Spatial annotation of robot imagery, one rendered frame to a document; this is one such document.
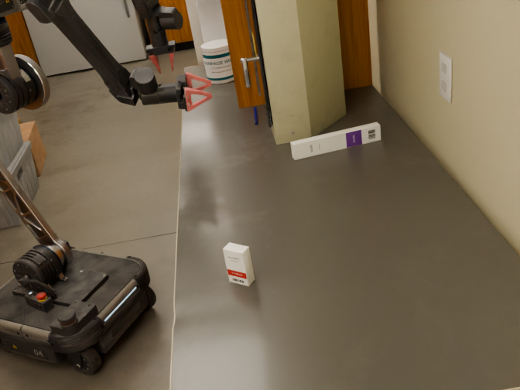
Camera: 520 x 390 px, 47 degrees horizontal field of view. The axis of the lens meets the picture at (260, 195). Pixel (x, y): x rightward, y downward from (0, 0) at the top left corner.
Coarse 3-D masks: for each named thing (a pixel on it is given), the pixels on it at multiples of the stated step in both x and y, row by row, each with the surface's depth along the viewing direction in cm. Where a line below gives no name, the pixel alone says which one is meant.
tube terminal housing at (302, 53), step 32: (256, 0) 160; (288, 0) 161; (320, 0) 170; (288, 32) 165; (320, 32) 173; (288, 64) 170; (320, 64) 177; (288, 96) 174; (320, 96) 180; (288, 128) 179; (320, 128) 184
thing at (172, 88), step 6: (162, 84) 172; (168, 84) 172; (174, 84) 172; (180, 84) 172; (162, 90) 171; (168, 90) 171; (174, 90) 171; (180, 90) 170; (162, 96) 171; (168, 96) 172; (174, 96) 172; (162, 102) 173; (168, 102) 174; (174, 102) 174; (180, 108) 172
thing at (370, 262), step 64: (192, 128) 203; (256, 128) 195; (384, 128) 180; (192, 192) 162; (256, 192) 157; (320, 192) 152; (384, 192) 147; (448, 192) 143; (192, 256) 135; (256, 256) 131; (320, 256) 128; (384, 256) 124; (448, 256) 121; (512, 256) 118; (192, 320) 116; (256, 320) 113; (320, 320) 110; (384, 320) 108; (448, 320) 105; (512, 320) 103; (192, 384) 101; (256, 384) 99; (320, 384) 97; (384, 384) 95; (448, 384) 93; (512, 384) 91
